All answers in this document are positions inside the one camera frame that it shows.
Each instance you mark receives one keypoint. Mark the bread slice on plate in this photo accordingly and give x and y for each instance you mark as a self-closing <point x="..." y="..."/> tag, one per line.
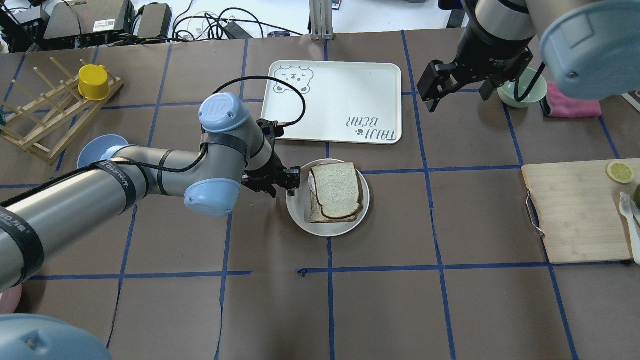
<point x="316" y="216"/>

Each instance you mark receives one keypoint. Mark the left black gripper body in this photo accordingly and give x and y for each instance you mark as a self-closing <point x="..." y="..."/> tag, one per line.
<point x="266" y="172"/>

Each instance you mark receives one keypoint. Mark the lemon half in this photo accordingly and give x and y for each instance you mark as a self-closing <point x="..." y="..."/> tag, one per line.
<point x="620" y="172"/>

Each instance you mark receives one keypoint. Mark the wooden dish rack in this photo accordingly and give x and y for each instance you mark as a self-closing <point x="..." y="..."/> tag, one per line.
<point x="51" y="121"/>

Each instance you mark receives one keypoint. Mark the green bowl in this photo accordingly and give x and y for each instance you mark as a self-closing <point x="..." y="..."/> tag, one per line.
<point x="507" y="95"/>

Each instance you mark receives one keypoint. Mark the avocado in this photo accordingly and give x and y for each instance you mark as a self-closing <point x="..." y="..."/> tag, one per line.
<point x="636" y="196"/>

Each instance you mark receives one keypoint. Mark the white plastic knife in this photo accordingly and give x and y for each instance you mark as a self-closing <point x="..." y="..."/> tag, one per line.
<point x="635" y="211"/>

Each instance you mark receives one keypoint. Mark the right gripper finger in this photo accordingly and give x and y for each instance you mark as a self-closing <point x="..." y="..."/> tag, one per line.
<point x="432" y="100"/>
<point x="532" y="86"/>

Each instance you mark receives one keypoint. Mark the blue bowl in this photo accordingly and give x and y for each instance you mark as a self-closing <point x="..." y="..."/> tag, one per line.
<point x="102" y="148"/>

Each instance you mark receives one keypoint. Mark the aluminium frame post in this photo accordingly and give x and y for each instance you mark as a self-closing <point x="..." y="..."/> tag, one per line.
<point x="321" y="20"/>

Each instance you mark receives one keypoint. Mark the wooden cutting board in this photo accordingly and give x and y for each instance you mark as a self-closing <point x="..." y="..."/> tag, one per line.
<point x="577" y="208"/>

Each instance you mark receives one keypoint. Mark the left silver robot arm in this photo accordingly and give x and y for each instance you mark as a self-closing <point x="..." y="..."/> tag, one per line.
<point x="235" y="151"/>

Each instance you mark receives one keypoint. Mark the fried egg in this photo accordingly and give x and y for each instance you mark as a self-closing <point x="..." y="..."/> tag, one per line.
<point x="312" y="182"/>

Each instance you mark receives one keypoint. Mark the cream bear tray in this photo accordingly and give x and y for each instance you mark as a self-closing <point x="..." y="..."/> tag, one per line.
<point x="336" y="101"/>

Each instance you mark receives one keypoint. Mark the black computer box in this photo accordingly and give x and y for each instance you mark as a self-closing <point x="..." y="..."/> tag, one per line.
<point x="94" y="21"/>

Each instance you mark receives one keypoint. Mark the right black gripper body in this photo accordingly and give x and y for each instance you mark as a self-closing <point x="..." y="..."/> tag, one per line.
<point x="486" y="53"/>

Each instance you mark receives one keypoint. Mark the bread slice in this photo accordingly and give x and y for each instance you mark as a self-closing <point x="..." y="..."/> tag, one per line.
<point x="338" y="189"/>
<point x="316" y="216"/>

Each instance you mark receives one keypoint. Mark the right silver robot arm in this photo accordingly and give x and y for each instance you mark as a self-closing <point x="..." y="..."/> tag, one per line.
<point x="591" y="47"/>

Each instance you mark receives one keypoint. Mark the pink cloth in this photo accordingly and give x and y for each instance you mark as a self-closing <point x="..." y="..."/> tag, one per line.
<point x="557" y="105"/>

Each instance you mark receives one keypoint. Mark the yellow mug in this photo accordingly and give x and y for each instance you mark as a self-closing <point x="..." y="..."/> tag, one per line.
<point x="93" y="82"/>

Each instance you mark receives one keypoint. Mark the black power adapter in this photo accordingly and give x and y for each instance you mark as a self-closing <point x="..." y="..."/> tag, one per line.
<point x="233" y="31"/>

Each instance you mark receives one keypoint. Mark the white plastic fork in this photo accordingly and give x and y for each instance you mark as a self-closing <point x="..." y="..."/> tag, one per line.
<point x="626" y="211"/>

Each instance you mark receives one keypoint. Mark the pink bowl with ice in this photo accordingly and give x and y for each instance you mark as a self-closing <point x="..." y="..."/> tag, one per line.
<point x="10" y="299"/>

